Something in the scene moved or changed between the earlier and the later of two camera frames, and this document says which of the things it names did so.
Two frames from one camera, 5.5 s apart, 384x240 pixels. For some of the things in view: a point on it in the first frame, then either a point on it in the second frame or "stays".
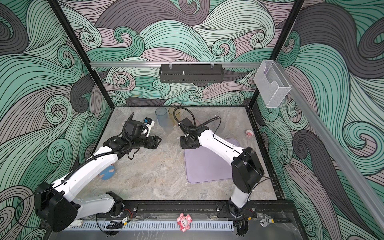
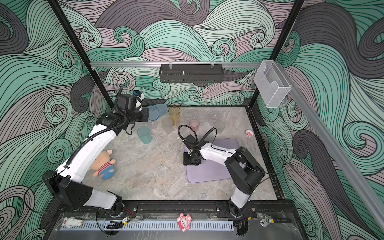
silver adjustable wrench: (267, 220) stays
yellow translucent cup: (172, 118) stays
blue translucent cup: (161, 113) to (156, 111)
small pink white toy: (249, 133) stays
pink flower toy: (184, 221) stays
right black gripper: (183, 145) to (185, 161)
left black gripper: (153, 142) to (144, 112)
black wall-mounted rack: (191, 73) stays
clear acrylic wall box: (271, 84) stays
